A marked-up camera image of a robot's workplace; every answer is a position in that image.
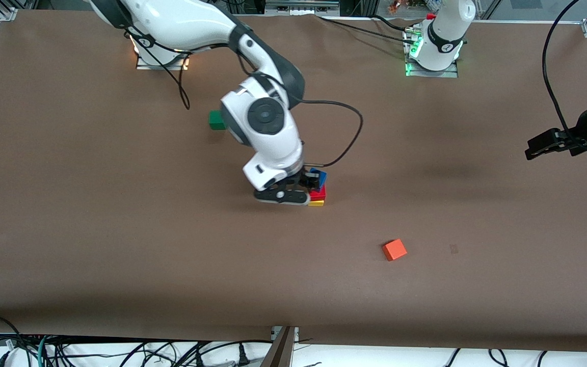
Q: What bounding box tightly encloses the blue cube block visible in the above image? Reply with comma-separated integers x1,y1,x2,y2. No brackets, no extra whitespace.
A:
309,168,328,192

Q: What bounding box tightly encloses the orange cube block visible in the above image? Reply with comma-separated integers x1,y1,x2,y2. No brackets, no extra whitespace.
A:
382,238,408,262

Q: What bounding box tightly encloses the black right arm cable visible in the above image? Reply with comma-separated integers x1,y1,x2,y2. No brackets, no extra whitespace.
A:
123,28,364,168

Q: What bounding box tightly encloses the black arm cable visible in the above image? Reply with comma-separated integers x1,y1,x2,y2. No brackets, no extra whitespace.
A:
123,28,364,168
542,0,580,139

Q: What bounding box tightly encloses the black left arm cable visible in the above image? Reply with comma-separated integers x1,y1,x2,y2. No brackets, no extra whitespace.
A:
542,0,580,139

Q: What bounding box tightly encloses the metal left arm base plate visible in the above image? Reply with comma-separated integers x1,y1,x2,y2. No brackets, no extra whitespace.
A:
404,25,460,78

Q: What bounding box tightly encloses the long black table cable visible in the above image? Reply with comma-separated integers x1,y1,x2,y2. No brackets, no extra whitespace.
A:
317,15,417,43

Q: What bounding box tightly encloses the aluminium table frame profile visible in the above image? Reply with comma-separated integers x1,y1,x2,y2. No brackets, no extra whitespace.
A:
261,325,300,367

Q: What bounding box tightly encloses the grey rail behind table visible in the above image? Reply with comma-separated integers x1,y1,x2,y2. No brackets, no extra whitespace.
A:
264,0,341,14

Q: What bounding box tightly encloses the short black table cable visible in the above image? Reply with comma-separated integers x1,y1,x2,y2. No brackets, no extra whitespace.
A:
372,14,416,32

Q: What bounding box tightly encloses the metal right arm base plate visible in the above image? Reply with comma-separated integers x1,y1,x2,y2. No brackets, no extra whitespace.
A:
135,38,191,71

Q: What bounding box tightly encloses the black cable bundle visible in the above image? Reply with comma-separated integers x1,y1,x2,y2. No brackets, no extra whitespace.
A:
0,313,274,367

